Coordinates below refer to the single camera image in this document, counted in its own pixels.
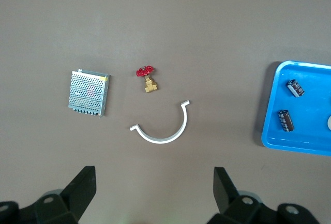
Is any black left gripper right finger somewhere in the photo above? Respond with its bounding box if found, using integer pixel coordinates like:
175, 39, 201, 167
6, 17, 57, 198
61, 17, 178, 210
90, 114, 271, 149
206, 166, 323, 224

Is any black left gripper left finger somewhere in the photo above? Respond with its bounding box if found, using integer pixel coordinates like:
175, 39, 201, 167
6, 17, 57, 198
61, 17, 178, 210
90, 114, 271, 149
0, 166, 97, 224

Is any blue plastic tray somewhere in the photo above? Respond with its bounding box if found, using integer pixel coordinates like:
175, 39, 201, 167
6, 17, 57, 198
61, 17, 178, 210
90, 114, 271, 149
260, 60, 331, 157

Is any white curved plastic clamp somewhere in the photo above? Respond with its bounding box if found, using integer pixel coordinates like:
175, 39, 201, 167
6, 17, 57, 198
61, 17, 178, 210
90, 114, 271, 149
129, 100, 191, 144

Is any metal mesh power supply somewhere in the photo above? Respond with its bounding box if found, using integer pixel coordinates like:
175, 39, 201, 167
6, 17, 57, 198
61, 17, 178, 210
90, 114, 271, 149
68, 68, 111, 118

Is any brown table mat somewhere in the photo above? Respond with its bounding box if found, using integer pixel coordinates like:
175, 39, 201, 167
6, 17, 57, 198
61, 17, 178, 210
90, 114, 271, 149
0, 0, 331, 224

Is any brass valve red handle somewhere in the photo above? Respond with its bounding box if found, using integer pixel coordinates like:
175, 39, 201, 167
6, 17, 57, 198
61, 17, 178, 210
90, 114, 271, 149
136, 65, 159, 93

